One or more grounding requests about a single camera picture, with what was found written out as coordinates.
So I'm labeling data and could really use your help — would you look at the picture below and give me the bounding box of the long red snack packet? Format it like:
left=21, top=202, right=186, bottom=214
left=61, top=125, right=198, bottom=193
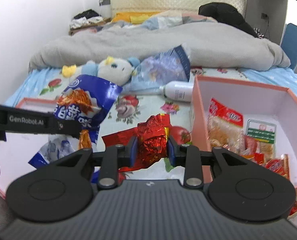
left=240, top=135, right=264, bottom=165

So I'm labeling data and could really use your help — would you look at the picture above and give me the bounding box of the blue white snack bag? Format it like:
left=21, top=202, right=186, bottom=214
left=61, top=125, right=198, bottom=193
left=28, top=74, right=123, bottom=168

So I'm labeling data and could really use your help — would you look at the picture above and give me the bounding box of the white plastic bottle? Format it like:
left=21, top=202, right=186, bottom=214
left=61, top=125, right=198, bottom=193
left=159, top=81, right=193, bottom=102

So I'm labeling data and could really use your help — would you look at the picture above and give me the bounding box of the patchwork pastel quilt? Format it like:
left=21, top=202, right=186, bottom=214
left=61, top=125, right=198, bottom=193
left=101, top=10, right=217, bottom=30

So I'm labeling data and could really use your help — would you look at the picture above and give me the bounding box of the orange box lid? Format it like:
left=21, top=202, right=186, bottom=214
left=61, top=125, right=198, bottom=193
left=0, top=97, right=59, bottom=199

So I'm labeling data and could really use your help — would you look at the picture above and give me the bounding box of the red yellow corn snack packet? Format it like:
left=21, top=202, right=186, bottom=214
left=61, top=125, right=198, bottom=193
left=264, top=154, right=290, bottom=180

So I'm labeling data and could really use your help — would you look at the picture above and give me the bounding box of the red foil tea packet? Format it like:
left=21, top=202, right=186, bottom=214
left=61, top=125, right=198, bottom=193
left=102, top=113, right=172, bottom=172

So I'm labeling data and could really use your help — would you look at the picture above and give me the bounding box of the green pickled vegetable packet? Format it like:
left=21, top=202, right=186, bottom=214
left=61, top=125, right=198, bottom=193
left=246, top=119, right=277, bottom=162

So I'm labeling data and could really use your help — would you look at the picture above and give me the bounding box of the orange open storage box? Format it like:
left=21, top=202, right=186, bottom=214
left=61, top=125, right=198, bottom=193
left=191, top=76, right=297, bottom=193

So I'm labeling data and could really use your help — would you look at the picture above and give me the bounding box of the black clothing pile on bed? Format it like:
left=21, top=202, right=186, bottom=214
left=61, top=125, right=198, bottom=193
left=198, top=2, right=257, bottom=37

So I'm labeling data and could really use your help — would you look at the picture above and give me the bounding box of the white blue plush duck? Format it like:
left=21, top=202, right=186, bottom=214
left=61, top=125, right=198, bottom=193
left=61, top=56, right=140, bottom=86

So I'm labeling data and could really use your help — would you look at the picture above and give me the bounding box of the yellow pillow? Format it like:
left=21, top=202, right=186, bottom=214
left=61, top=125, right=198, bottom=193
left=112, top=11, right=160, bottom=25

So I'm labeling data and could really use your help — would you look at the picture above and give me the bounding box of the translucent blue tissue bag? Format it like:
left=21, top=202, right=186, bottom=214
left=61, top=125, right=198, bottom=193
left=123, top=43, right=191, bottom=94

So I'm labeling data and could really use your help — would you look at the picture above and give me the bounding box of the light blue star blanket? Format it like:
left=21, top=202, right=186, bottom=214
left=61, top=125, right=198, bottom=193
left=241, top=67, right=297, bottom=96

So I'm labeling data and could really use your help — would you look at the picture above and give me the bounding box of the grey duvet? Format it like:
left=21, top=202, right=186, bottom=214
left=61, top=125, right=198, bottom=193
left=29, top=22, right=291, bottom=71

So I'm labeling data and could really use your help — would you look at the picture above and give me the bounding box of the floral bed sheet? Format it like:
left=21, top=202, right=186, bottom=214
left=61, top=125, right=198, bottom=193
left=3, top=65, right=297, bottom=218

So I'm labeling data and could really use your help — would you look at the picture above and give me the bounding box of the red top clear tofu packet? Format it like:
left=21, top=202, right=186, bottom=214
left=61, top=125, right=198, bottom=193
left=208, top=98, right=244, bottom=154

